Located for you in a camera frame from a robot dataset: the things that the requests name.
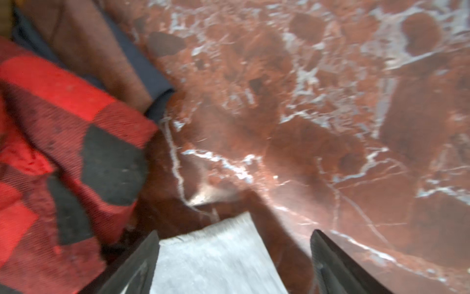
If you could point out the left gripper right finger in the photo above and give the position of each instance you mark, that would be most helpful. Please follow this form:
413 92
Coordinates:
337 273

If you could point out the grey long sleeve shirt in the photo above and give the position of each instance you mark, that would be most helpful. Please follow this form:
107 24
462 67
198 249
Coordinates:
228 257

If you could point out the red black plaid shirt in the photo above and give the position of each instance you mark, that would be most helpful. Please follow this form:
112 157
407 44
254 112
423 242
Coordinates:
79 106

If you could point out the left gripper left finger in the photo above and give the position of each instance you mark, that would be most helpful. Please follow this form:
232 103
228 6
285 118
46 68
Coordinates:
132 272

